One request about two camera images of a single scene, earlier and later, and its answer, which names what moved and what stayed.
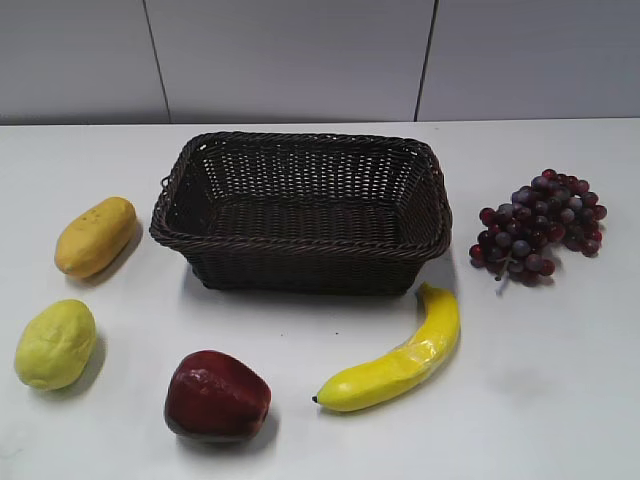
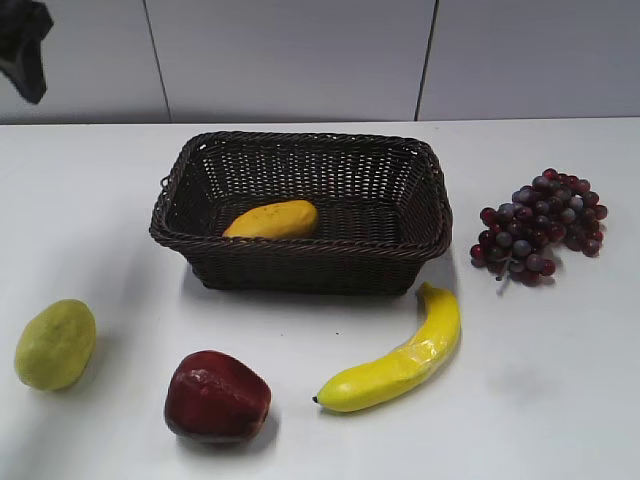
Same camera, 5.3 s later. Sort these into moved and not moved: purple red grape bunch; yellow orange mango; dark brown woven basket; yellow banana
Moved: yellow orange mango
Not moved: yellow banana; dark brown woven basket; purple red grape bunch
